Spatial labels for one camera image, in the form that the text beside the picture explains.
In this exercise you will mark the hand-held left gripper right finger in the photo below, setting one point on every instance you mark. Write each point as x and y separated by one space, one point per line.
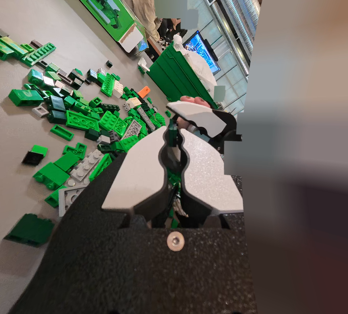
209 180

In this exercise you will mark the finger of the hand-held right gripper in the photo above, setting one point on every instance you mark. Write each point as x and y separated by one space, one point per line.
198 115

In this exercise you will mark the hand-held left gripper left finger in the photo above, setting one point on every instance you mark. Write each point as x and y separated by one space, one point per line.
136 180

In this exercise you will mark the dark green brick assembly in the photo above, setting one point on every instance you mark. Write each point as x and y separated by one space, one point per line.
172 134

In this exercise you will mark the pile of green toy bricks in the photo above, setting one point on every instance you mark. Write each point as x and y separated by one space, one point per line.
95 112

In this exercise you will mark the grey desk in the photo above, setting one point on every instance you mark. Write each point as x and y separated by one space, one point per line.
40 6

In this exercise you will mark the person's right hand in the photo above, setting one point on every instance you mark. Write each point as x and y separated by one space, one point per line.
195 100

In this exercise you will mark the green plastic crate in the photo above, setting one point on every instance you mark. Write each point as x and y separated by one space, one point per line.
174 77

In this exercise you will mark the white plastic bags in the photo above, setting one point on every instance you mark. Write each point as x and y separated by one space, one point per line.
201 69

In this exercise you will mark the grey plate with holes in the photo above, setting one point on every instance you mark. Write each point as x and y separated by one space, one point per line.
132 129
146 118

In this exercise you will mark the light grey long plate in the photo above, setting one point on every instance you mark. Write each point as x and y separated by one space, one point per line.
84 167

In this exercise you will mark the orange brick separator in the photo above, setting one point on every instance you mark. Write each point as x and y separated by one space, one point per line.
144 92

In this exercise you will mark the computer monitor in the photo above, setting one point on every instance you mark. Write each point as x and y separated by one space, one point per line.
204 50

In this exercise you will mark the cream rectangular brick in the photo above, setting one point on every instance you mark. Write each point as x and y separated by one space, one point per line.
133 102

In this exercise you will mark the green wedge plate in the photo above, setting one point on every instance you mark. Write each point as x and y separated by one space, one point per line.
81 120

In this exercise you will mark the green rectangular block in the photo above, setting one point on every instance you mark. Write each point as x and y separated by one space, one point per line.
51 175
25 97

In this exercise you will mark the white rectangular brick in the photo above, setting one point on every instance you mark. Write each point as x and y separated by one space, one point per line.
117 89

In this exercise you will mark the small green plate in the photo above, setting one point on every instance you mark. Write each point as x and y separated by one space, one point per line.
62 132

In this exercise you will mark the green long plate with holes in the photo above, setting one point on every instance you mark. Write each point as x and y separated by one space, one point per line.
107 85

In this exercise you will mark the tiny black cube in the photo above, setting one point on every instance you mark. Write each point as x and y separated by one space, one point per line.
109 64

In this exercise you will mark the black flat tile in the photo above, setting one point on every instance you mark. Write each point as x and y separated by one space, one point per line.
32 158

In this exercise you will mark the dark green large block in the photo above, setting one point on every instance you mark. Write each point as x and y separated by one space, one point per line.
30 229

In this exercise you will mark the green cardboard toy box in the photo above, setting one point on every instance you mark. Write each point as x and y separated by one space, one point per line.
108 12

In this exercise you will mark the green narrow plate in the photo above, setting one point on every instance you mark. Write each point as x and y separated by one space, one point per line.
39 54

